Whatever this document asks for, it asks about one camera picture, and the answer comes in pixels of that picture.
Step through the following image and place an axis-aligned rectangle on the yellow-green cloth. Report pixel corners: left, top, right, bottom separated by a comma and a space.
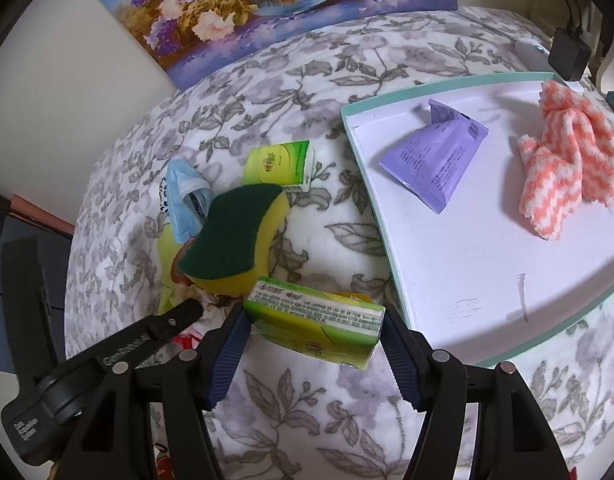
157, 225, 189, 313

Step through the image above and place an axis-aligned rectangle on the green and yellow sponge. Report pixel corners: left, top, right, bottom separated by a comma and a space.
179, 183, 290, 295

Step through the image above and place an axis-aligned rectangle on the floral painting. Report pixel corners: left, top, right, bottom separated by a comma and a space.
89, 0, 459, 90

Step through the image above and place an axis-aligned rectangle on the black power adapter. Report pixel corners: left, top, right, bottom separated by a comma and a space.
548, 27, 592, 82

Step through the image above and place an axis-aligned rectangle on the small green tissue pack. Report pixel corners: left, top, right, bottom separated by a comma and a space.
243, 141, 315, 193

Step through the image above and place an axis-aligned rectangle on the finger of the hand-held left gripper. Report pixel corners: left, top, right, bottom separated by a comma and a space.
147, 298, 206, 342

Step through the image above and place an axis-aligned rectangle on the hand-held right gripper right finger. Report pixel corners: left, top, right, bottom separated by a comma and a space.
379, 310, 573, 480

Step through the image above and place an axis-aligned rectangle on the light blue sock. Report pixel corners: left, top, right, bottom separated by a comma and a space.
166, 159, 212, 245

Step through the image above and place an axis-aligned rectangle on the green yellow tissue pack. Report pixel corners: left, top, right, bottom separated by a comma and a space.
243, 276, 386, 372

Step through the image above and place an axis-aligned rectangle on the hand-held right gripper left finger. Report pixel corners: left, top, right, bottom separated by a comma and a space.
57, 302, 253, 480

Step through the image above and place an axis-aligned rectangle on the orange white striped cloth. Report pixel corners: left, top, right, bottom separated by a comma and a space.
517, 80, 614, 241

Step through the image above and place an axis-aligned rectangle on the white device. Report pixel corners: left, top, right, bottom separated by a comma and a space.
512, 40, 555, 72

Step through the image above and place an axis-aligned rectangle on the reddish brown board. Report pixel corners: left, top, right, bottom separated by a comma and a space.
9, 194, 76, 237

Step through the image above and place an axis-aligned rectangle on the dark furniture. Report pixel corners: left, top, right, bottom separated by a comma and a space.
0, 205, 70, 376

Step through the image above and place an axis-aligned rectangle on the purple packet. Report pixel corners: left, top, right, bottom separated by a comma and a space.
378, 100, 489, 213

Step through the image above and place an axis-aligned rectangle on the white tray with teal rim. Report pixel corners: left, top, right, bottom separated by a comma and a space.
340, 72, 614, 368

